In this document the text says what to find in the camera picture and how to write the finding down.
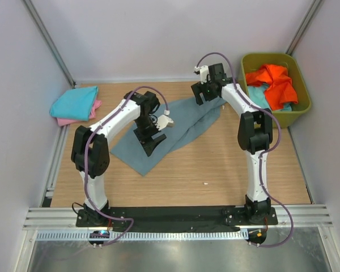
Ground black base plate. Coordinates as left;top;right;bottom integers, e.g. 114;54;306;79
76;206;278;232

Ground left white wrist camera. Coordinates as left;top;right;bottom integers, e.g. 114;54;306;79
155;109;175;131

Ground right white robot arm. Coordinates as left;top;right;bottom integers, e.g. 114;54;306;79
191;63;273;224

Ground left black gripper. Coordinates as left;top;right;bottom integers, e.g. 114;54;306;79
134;116;166;156

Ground folded turquoise t shirt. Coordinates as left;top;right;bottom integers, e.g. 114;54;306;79
49;86;98;121

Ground olive green plastic bin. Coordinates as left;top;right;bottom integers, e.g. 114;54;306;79
239;53;311;128

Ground aluminium left frame rail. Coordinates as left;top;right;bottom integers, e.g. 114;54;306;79
40;125;69;207

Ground slotted cable duct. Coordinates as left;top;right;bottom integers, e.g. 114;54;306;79
36;229;248;241

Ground orange t shirt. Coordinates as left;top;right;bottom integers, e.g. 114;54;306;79
245;64;298;112

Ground aluminium frame rail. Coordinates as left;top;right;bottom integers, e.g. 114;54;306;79
23;204;333;230
40;125;69;207

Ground folded pink t shirt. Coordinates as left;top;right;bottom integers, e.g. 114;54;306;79
56;99;102;127

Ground aluminium front frame rail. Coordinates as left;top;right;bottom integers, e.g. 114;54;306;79
23;204;333;230

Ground light teal t shirt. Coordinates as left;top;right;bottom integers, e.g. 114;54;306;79
247;84;292;112

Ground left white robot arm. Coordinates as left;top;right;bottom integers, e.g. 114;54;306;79
71;87;175;227

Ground grey blue t shirt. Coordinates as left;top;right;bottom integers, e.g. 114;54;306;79
110;97;226;176

